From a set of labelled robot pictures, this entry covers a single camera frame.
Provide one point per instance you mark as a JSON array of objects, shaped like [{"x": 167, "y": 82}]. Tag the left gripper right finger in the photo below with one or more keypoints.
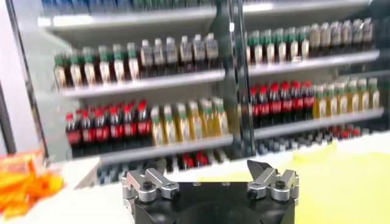
[{"x": 274, "y": 185}]

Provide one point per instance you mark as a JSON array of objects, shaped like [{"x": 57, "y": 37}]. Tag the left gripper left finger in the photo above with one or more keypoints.
[{"x": 143, "y": 185}]

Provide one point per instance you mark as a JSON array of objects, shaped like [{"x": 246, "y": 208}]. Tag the light green t-shirt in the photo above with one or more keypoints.
[{"x": 335, "y": 188}]

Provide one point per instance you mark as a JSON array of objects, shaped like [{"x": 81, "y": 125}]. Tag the yellow juice bottle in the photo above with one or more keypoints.
[
  {"x": 195, "y": 123},
  {"x": 331, "y": 103},
  {"x": 157, "y": 131},
  {"x": 353, "y": 99},
  {"x": 207, "y": 121},
  {"x": 374, "y": 95},
  {"x": 221, "y": 120},
  {"x": 182, "y": 126},
  {"x": 169, "y": 129},
  {"x": 363, "y": 97},
  {"x": 342, "y": 102},
  {"x": 319, "y": 105}
]

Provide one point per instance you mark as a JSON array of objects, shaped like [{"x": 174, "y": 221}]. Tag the red cap cola bottle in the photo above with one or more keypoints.
[
  {"x": 264, "y": 109},
  {"x": 275, "y": 107},
  {"x": 286, "y": 106},
  {"x": 143, "y": 128},
  {"x": 254, "y": 109},
  {"x": 297, "y": 104},
  {"x": 130, "y": 130},
  {"x": 73, "y": 137},
  {"x": 102, "y": 134},
  {"x": 308, "y": 103},
  {"x": 88, "y": 135},
  {"x": 116, "y": 131}
]

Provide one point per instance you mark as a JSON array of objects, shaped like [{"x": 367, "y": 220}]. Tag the beverage shelf unit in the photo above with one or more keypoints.
[
  {"x": 137, "y": 83},
  {"x": 304, "y": 63}
]

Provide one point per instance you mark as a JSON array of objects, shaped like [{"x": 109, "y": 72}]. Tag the crumpled orange cloth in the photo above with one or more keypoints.
[{"x": 24, "y": 188}]

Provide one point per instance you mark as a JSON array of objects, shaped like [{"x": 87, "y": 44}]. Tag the orange and white box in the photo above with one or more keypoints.
[{"x": 18, "y": 161}]

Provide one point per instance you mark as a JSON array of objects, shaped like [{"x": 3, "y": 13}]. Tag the white cap blue label bottle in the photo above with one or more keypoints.
[
  {"x": 199, "y": 52},
  {"x": 146, "y": 58},
  {"x": 171, "y": 54},
  {"x": 186, "y": 54},
  {"x": 367, "y": 32},
  {"x": 159, "y": 56},
  {"x": 346, "y": 35},
  {"x": 357, "y": 33},
  {"x": 211, "y": 50},
  {"x": 335, "y": 36}
]

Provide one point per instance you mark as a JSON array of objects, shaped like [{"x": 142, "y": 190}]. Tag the white cap beige label bottle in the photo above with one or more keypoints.
[
  {"x": 314, "y": 39},
  {"x": 325, "y": 38}
]

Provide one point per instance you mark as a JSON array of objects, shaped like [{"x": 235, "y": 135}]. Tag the black slanted frame post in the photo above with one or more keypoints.
[{"x": 27, "y": 82}]

